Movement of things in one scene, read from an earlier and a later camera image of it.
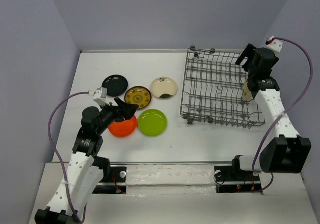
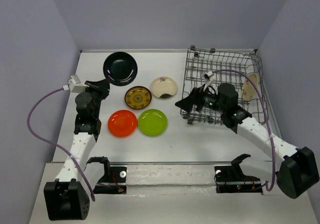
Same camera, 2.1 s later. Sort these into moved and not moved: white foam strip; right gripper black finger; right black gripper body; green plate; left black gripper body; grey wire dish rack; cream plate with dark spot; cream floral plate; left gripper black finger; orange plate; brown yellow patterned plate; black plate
Moved: left black gripper body; black plate; right black gripper body; left gripper black finger; right gripper black finger
Not moved: grey wire dish rack; green plate; brown yellow patterned plate; orange plate; white foam strip; cream floral plate; cream plate with dark spot
